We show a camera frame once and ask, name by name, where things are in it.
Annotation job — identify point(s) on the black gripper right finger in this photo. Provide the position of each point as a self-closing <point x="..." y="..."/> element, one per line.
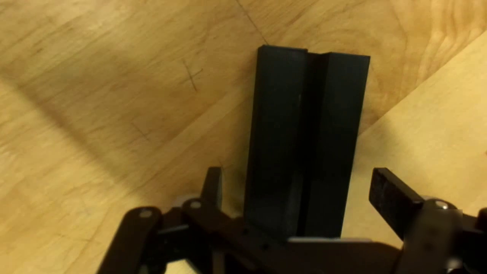
<point x="426" y="234"/>

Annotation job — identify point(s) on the black grooved plastic block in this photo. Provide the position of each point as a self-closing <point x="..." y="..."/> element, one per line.
<point x="275" y="142"/>

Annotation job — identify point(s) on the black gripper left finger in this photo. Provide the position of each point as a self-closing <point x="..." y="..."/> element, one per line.
<point x="202" y="244"/>

